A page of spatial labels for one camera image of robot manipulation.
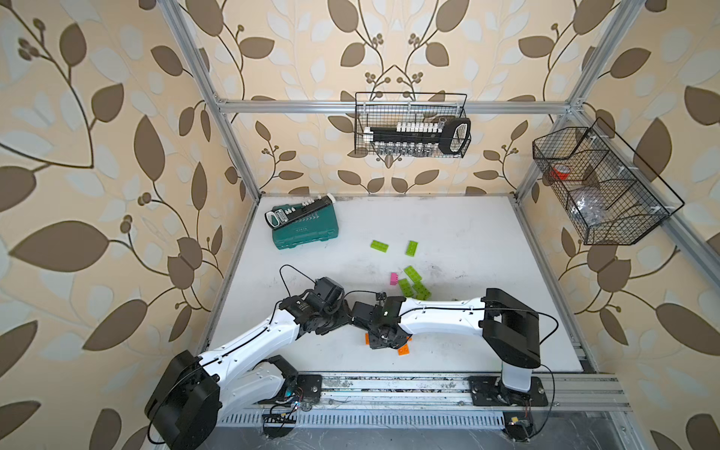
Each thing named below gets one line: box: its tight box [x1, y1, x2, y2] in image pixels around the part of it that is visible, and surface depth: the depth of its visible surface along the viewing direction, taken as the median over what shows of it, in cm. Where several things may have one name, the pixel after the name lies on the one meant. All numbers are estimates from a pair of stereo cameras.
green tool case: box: [263, 193, 339, 251], surface depth 107 cm
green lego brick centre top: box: [404, 265, 423, 283], surface depth 100 cm
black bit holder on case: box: [264, 193, 337, 228], surface depth 110 cm
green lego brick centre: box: [413, 281, 432, 301], surface depth 95 cm
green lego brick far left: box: [370, 240, 390, 254], surface depth 107 cm
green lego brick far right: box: [405, 240, 419, 257], surface depth 106 cm
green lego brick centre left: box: [398, 278, 416, 298], surface depth 95 cm
